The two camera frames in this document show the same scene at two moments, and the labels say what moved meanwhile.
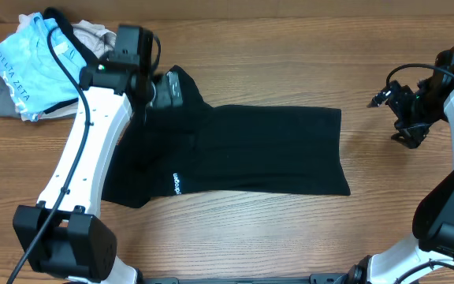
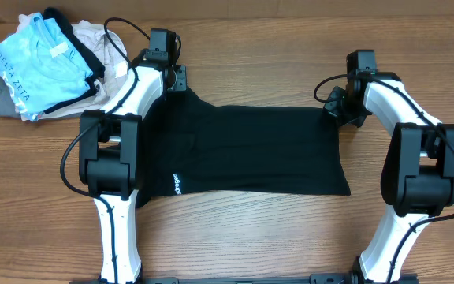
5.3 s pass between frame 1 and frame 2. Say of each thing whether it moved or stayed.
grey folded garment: stayed
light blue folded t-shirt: stayed
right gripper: moved
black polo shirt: stayed
